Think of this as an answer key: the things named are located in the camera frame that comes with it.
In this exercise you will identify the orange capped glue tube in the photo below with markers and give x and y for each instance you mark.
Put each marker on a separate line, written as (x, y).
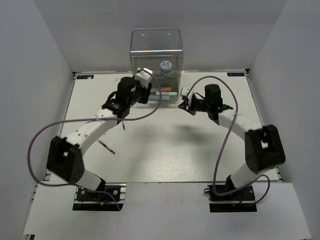
(168, 88)

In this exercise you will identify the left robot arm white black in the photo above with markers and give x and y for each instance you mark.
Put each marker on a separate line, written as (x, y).
(65, 157)

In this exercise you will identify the blue capped glue tube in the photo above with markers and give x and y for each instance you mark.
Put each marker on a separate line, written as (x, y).
(164, 93)

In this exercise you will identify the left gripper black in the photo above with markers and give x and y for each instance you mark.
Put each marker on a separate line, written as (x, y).
(146, 93)

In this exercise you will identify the clear acrylic drawer organizer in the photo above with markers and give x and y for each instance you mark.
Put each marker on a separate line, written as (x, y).
(150, 46)

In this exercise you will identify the blue white patterned jar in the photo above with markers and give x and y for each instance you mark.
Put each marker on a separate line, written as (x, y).
(166, 68)

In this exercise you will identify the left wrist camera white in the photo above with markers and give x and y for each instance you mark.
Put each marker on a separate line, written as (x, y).
(143, 75)

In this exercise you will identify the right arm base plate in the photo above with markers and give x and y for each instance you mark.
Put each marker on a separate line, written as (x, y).
(239, 202)

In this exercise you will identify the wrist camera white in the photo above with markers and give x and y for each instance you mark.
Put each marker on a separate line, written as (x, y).
(185, 92)
(143, 75)

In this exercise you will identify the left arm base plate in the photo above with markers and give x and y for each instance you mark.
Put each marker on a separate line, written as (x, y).
(113, 201)

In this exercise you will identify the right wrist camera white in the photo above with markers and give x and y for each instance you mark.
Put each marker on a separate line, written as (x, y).
(185, 92)

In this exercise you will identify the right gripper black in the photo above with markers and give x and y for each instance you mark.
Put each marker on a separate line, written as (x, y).
(184, 105)

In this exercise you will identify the purple pen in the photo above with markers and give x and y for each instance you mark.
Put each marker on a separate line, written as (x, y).
(107, 147)

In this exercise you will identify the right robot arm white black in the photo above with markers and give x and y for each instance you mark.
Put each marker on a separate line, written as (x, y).
(263, 147)

